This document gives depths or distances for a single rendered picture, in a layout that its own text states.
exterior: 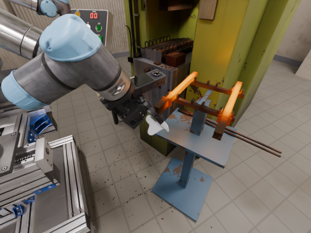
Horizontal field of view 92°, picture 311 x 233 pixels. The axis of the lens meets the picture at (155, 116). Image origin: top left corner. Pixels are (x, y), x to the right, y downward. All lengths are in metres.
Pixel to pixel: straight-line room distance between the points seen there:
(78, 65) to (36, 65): 0.07
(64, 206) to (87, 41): 1.16
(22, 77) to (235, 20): 0.93
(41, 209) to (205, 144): 1.13
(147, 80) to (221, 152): 0.59
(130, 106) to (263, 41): 1.20
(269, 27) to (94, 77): 1.28
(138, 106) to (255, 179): 1.48
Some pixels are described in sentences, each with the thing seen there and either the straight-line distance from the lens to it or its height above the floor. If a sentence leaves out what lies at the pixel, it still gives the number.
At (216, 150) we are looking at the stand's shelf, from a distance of 0.85.
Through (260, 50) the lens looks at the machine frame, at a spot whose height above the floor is 0.97.
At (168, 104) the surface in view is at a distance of 0.65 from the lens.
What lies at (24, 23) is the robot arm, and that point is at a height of 1.25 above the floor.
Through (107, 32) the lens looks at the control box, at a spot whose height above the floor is 1.06.
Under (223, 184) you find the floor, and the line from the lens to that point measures 1.56.
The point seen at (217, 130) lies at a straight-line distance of 0.54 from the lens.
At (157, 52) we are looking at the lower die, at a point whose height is 0.98.
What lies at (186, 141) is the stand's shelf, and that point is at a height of 0.67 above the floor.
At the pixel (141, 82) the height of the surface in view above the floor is 1.13.
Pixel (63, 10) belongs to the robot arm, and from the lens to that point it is 1.27.
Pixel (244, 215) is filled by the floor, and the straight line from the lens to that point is 1.51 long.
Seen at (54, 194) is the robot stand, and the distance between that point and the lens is 1.38.
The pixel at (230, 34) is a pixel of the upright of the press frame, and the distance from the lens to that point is 1.01.
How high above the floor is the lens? 1.30
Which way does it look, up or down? 40 degrees down
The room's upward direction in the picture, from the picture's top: straight up
